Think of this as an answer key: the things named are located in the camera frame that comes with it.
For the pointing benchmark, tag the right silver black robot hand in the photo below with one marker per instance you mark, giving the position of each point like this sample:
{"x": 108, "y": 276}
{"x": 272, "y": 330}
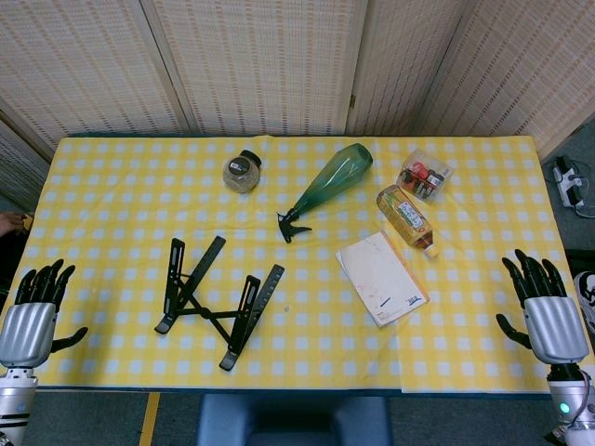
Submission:
{"x": 555, "y": 325}

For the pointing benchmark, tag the bare person hand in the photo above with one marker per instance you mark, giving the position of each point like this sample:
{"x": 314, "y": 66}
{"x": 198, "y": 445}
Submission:
{"x": 8, "y": 224}

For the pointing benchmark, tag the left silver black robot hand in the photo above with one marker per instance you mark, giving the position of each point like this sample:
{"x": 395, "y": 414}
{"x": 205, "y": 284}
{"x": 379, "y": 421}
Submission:
{"x": 25, "y": 330}

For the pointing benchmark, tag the tea bottle yellow cap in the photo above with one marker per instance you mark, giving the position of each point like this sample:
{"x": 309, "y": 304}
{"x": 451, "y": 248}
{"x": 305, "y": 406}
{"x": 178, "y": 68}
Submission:
{"x": 406, "y": 218}

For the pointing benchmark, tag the clear plastic box small items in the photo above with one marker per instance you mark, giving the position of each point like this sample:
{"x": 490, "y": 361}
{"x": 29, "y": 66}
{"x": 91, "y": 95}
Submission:
{"x": 425, "y": 179}

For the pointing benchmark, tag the round glass jar black lid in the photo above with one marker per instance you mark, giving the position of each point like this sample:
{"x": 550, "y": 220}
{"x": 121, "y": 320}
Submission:
{"x": 239, "y": 179}

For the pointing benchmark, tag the white power strip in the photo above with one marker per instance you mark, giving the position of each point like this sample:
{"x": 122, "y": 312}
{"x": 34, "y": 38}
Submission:
{"x": 564, "y": 181}

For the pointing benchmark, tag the yellow white checkered tablecloth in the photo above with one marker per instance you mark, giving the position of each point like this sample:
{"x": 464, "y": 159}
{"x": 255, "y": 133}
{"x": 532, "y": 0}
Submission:
{"x": 116, "y": 209}

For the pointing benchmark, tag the green plastic spray bottle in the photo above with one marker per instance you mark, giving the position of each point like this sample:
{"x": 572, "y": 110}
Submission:
{"x": 334, "y": 176}

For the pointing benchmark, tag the black white sneaker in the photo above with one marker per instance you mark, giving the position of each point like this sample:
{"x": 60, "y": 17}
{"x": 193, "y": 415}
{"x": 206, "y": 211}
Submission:
{"x": 586, "y": 292}

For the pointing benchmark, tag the woven bamboo screen panel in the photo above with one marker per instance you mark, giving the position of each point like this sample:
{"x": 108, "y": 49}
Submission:
{"x": 525, "y": 60}
{"x": 70, "y": 60}
{"x": 260, "y": 60}
{"x": 18, "y": 162}
{"x": 400, "y": 60}

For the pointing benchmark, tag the small yellow object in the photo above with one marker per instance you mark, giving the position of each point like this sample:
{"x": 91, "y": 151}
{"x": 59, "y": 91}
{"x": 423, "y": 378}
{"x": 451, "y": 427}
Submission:
{"x": 27, "y": 223}

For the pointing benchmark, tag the blue padded seat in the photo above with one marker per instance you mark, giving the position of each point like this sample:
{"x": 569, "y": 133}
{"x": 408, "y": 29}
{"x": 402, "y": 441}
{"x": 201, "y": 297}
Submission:
{"x": 293, "y": 423}

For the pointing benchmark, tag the black folding laptop stand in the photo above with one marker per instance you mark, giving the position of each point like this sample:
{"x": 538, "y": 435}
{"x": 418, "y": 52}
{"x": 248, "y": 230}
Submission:
{"x": 203, "y": 314}

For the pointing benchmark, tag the white booklet orange edge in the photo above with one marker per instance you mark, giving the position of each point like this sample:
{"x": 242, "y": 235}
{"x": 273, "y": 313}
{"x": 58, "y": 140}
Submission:
{"x": 379, "y": 279}

